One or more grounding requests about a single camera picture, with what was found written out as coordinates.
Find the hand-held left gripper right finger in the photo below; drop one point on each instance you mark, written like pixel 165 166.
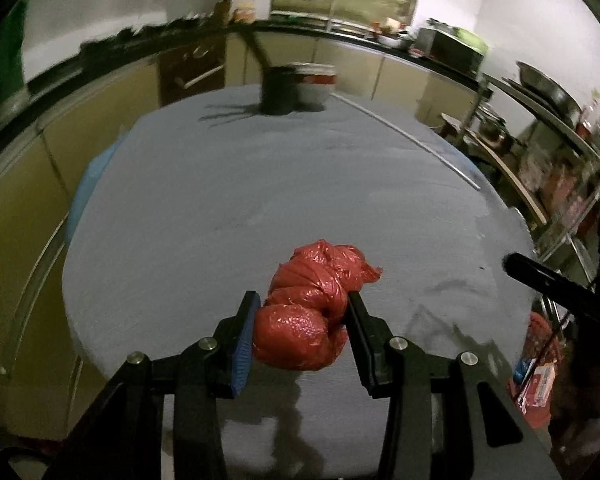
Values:
pixel 365 345

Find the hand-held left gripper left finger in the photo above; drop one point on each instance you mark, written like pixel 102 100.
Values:
pixel 242 355

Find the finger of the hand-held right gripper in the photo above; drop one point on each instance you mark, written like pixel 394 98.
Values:
pixel 540 275

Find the red mesh basket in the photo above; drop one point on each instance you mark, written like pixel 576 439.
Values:
pixel 545 335

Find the red plastic bag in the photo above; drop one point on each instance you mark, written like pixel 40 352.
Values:
pixel 305 320

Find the wooden plank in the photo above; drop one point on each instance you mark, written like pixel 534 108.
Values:
pixel 510 180

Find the metal pot with lid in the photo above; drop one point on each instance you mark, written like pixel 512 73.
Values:
pixel 492 127

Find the metal shelf rack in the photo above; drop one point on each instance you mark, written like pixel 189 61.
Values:
pixel 476 110

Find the white thin rod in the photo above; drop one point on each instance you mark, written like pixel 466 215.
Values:
pixel 415 140

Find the large metal basin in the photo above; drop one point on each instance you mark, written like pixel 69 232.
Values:
pixel 545 85

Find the steel microwave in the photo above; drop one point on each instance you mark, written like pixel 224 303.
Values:
pixel 450 52

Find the green plastic container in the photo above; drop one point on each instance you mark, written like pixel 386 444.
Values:
pixel 475 40

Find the stacked white red-banded bowls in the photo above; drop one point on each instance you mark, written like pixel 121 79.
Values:
pixel 317 85

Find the yellow lower cabinets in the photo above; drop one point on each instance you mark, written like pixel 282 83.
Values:
pixel 20 210

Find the black cup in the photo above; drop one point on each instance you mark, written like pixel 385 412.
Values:
pixel 280 90

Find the dark built-in oven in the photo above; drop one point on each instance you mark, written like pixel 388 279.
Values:
pixel 190 70

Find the black kitchen countertop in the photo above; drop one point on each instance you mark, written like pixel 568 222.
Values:
pixel 90 72

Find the metal faucet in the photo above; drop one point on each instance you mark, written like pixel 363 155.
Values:
pixel 331 15

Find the black gas stove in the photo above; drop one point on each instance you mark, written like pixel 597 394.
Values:
pixel 130 35

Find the small orange packet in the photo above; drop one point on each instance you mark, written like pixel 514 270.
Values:
pixel 244 12

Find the brown knife block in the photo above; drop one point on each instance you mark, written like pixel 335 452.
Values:
pixel 222 12

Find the green thermos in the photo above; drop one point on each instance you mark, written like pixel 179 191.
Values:
pixel 7 50

